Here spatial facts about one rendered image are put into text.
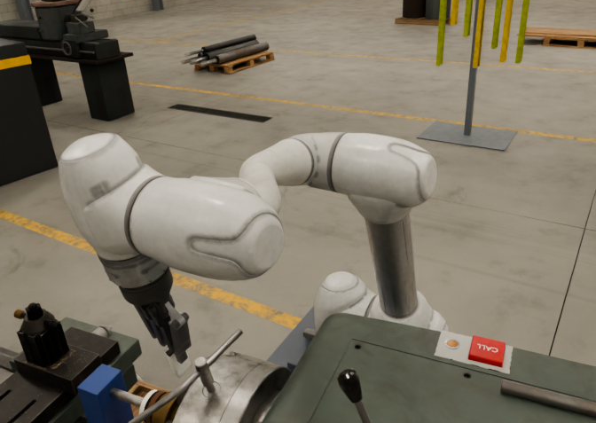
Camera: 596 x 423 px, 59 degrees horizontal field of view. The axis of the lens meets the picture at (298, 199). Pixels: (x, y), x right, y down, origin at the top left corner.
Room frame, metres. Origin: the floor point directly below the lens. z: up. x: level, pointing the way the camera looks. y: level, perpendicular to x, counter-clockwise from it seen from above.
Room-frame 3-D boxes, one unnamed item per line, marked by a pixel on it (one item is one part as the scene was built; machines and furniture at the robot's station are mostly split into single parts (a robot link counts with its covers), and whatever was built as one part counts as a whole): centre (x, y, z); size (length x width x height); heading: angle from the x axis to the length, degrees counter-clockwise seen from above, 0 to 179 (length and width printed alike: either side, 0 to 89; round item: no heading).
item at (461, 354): (0.76, -0.32, 1.23); 0.13 x 0.08 x 0.06; 64
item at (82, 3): (7.35, 3.04, 0.84); 2.28 x 0.91 x 1.67; 56
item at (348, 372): (0.58, -0.06, 1.38); 0.04 x 0.03 x 0.05; 64
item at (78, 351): (1.08, 0.66, 1.00); 0.20 x 0.10 x 0.05; 64
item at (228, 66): (9.55, 0.98, 0.07); 1.24 x 0.86 x 0.14; 142
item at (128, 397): (0.86, 0.40, 1.08); 0.13 x 0.07 x 0.07; 64
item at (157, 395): (0.82, 0.30, 1.08); 0.09 x 0.09 x 0.09; 64
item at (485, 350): (0.76, -0.34, 1.26); 0.06 x 0.06 x 0.02; 64
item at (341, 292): (1.28, -0.12, 0.97); 0.18 x 0.16 x 0.22; 59
